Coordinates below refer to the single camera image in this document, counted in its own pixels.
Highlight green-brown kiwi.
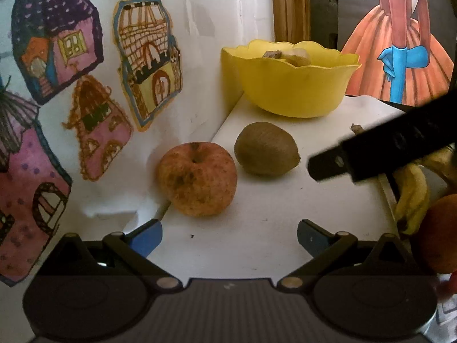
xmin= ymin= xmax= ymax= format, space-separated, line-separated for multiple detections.
xmin=234 ymin=122 xmax=301 ymax=176

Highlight orange fruit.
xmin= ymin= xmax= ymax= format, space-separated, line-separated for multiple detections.
xmin=410 ymin=194 xmax=457 ymax=274

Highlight cherry tomato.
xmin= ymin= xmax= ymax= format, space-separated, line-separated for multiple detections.
xmin=437 ymin=272 xmax=457 ymax=301

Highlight wooden post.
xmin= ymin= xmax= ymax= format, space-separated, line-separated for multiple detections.
xmin=270 ymin=0 xmax=312 ymax=44

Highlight spotted small apple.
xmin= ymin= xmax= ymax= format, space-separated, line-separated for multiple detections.
xmin=156 ymin=142 xmax=238 ymax=217

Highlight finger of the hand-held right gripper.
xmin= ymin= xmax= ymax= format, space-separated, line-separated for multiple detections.
xmin=308 ymin=145 xmax=355 ymax=184

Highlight house drawings wall poster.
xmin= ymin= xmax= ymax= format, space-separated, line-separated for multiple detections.
xmin=0 ymin=0 xmax=276 ymax=288

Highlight orange dress wall poster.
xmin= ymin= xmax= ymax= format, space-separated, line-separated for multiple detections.
xmin=337 ymin=0 xmax=457 ymax=107

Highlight pale banana pieces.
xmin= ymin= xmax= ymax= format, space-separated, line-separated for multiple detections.
xmin=263 ymin=48 xmax=312 ymax=68

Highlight yellow scalloped bowl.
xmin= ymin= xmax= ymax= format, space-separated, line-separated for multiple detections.
xmin=220 ymin=40 xmax=361 ymax=118

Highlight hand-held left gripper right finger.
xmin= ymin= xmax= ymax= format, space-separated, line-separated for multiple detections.
xmin=276 ymin=219 xmax=417 ymax=291

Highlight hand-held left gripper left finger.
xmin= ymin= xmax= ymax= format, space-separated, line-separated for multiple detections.
xmin=39 ymin=219 xmax=183 ymax=291

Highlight yellow banana pair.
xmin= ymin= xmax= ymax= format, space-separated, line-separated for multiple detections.
xmin=351 ymin=123 xmax=457 ymax=236

